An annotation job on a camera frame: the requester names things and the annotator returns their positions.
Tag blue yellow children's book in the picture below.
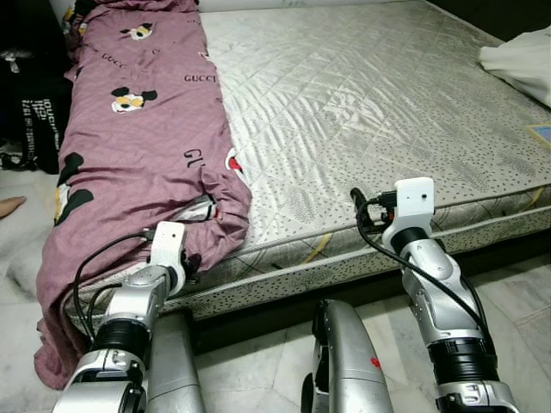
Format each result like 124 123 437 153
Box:
525 123 551 149

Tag cream pillow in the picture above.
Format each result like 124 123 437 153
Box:
479 26 551 108

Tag grey quilted mattress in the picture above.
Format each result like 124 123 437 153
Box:
73 0 551 324

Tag grey left robot leg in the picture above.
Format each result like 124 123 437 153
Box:
142 310 207 413

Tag grey robot leg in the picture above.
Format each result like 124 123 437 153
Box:
142 310 207 413
300 299 397 413

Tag grey right robot leg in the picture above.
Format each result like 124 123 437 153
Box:
300 299 397 413

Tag black bag white print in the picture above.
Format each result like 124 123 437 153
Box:
0 47 74 173

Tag black tufted headboard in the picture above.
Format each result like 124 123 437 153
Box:
426 0 551 42

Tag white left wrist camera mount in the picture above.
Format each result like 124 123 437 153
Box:
148 221 188 272

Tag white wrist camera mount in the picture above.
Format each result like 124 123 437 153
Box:
381 178 436 246
148 221 188 272

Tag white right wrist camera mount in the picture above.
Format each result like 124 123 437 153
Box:
381 178 436 246

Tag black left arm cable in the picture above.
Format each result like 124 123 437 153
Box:
71 228 160 332

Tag black bed frame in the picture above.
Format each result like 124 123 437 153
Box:
189 228 551 354

